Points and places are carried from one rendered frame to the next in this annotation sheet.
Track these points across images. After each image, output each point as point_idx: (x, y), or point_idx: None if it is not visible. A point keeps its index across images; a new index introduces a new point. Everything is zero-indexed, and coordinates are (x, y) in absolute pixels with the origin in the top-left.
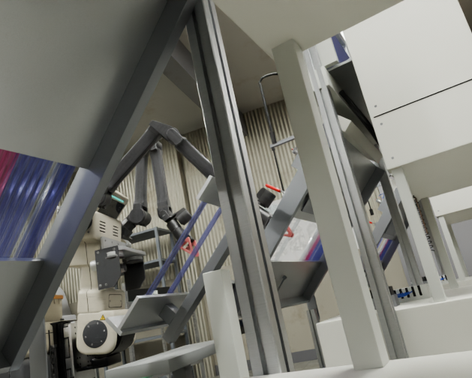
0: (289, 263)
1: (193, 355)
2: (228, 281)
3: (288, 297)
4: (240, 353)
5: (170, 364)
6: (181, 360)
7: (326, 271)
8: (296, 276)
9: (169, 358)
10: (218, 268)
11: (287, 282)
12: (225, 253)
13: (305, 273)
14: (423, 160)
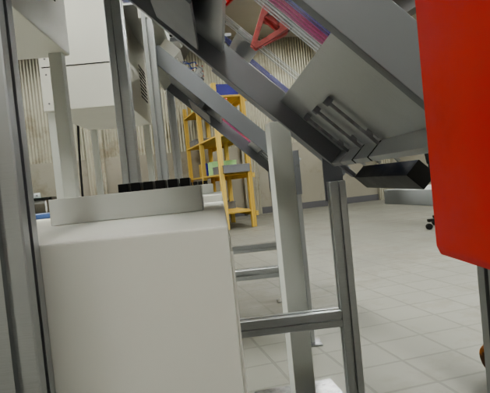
0: (303, 79)
1: (421, 196)
2: (268, 135)
3: (421, 127)
4: (274, 203)
5: (386, 195)
6: (400, 196)
7: (348, 47)
8: (353, 84)
9: (398, 189)
10: (273, 119)
11: (356, 102)
12: (259, 109)
13: (363, 65)
14: (25, 58)
